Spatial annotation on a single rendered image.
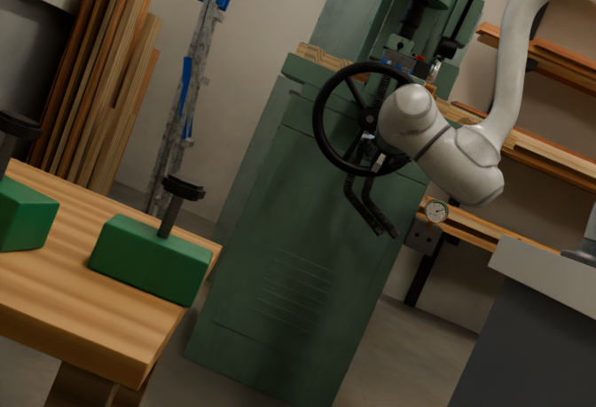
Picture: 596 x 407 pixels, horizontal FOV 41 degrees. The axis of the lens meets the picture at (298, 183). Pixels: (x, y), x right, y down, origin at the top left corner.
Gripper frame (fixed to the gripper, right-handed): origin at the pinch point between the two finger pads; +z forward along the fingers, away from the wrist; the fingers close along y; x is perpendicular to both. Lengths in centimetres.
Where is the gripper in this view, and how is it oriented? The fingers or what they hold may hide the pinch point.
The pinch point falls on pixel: (378, 162)
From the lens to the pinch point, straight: 194.9
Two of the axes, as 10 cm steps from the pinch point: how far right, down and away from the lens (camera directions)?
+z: -0.7, 2.6, 9.6
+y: -9.2, -3.9, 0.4
